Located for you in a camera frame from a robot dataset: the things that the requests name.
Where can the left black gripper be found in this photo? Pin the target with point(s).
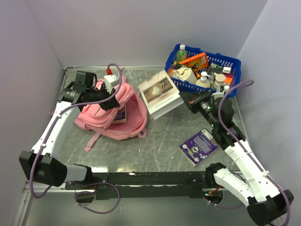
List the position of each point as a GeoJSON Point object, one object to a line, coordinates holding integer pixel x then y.
{"type": "Point", "coordinates": [110, 104]}

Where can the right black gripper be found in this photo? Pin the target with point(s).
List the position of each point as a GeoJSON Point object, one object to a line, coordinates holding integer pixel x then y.
{"type": "Point", "coordinates": [193, 99]}

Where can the pink student backpack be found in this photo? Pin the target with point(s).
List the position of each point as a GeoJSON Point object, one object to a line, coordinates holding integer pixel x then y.
{"type": "Point", "coordinates": [92, 117]}

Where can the blue treehouse book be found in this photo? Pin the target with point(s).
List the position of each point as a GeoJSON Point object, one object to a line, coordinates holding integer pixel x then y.
{"type": "Point", "coordinates": [121, 116]}

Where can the white coffee cover book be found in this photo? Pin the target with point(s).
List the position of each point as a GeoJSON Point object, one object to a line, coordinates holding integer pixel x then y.
{"type": "Point", "coordinates": [160, 94]}

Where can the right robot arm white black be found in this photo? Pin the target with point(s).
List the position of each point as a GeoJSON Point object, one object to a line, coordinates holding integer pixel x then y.
{"type": "Point", "coordinates": [264, 199]}

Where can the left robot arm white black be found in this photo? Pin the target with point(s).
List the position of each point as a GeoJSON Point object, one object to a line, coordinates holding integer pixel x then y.
{"type": "Point", "coordinates": [41, 164]}

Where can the beige crumpled bag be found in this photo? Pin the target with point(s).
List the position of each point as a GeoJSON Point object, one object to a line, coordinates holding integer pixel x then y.
{"type": "Point", "coordinates": [184, 74]}

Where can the white pump soap bottle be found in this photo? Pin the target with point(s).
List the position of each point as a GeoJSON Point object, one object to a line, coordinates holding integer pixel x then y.
{"type": "Point", "coordinates": [204, 82]}

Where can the grey pump bottle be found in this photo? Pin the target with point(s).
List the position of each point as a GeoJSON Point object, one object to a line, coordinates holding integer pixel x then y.
{"type": "Point", "coordinates": [219, 79]}

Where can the blue plastic basket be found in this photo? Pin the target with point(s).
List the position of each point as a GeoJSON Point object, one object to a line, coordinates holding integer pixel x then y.
{"type": "Point", "coordinates": [226, 62]}

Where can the dark green packet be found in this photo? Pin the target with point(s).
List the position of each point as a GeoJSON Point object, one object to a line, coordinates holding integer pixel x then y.
{"type": "Point", "coordinates": [214, 68]}

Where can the small orange packet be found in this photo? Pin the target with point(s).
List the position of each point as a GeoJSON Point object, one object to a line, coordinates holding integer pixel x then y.
{"type": "Point", "coordinates": [228, 80]}

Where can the orange box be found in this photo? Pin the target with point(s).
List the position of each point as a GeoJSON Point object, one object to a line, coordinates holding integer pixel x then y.
{"type": "Point", "coordinates": [197, 62]}

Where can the purple book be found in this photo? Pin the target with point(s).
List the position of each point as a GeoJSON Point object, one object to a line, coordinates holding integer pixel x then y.
{"type": "Point", "coordinates": [199, 146]}

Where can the green drink bottle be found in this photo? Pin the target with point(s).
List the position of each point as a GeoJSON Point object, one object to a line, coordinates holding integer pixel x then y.
{"type": "Point", "coordinates": [181, 53]}

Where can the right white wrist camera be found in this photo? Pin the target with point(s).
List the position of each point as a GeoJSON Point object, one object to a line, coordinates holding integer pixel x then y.
{"type": "Point", "coordinates": [221, 91]}

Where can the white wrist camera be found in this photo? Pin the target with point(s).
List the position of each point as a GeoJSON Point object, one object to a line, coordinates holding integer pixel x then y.
{"type": "Point", "coordinates": [110, 80]}
{"type": "Point", "coordinates": [221, 91]}

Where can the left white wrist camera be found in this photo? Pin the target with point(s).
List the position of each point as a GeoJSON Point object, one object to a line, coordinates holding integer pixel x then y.
{"type": "Point", "coordinates": [110, 80]}

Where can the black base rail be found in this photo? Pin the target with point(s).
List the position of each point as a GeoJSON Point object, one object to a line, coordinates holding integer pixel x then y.
{"type": "Point", "coordinates": [146, 184]}

